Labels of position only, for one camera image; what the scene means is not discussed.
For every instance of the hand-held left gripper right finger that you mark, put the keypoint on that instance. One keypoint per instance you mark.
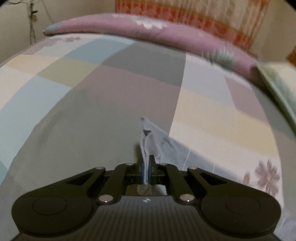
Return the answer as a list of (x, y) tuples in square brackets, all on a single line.
[(150, 172)]

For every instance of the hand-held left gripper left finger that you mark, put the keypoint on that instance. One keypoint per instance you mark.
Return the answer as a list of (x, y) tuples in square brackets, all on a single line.
[(142, 172)]

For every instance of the grey printed pajama pants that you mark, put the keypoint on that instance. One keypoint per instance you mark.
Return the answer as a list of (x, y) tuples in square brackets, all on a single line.
[(157, 143)]

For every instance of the bed with patchwork sheet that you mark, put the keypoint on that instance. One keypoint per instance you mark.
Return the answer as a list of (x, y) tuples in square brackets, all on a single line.
[(92, 104)]

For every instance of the purple floral quilt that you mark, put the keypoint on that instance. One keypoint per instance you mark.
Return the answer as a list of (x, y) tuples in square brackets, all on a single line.
[(161, 34)]

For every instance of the large checked pillow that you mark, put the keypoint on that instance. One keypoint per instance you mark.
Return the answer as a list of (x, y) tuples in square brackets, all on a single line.
[(282, 92)]

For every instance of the patterned orange beige curtain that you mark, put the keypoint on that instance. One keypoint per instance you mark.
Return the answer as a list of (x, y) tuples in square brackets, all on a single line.
[(196, 18)]

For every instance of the wooden headboard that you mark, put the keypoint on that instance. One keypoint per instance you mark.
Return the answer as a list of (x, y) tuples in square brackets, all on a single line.
[(291, 55)]

